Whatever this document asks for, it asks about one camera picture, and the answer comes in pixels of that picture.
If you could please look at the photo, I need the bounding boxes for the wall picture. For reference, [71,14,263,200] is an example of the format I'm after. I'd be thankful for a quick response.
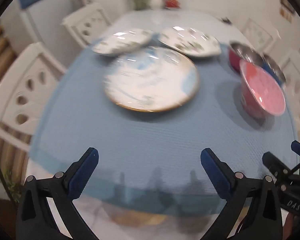
[280,0,296,22]

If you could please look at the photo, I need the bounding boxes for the blue steel bowl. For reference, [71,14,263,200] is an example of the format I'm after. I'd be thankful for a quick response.
[261,54,287,87]

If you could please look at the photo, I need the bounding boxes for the pink polka dot bowl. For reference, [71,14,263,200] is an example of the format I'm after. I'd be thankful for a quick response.
[239,59,286,118]

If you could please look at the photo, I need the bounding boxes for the square green floral plate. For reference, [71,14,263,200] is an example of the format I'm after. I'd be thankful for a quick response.
[91,29,154,55]
[158,26,222,58]

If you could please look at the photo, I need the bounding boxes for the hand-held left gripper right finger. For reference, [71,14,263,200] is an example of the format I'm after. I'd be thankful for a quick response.
[200,148,283,240]

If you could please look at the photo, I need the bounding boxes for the round gold-rimmed plate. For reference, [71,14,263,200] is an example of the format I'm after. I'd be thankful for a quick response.
[103,46,200,112]

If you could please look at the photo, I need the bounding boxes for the magenta steel bowl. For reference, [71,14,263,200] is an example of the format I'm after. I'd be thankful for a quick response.
[228,41,264,72]

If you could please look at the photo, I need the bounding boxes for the white refrigerator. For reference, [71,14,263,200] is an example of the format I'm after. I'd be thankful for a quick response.
[1,1,73,65]

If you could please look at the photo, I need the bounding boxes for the light blue textured table mat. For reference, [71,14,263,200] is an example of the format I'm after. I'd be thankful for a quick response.
[30,34,299,217]

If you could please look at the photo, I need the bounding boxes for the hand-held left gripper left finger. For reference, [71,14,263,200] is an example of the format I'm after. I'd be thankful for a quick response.
[16,147,100,240]

